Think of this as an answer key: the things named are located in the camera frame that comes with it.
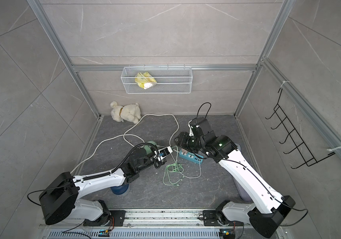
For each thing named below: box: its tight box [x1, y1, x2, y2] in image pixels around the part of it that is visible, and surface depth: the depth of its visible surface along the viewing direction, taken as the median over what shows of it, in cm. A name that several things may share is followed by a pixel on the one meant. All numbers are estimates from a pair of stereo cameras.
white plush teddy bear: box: [110, 100, 142, 124], surface depth 113 cm
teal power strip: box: [178, 148, 204, 165], surface depth 95 cm
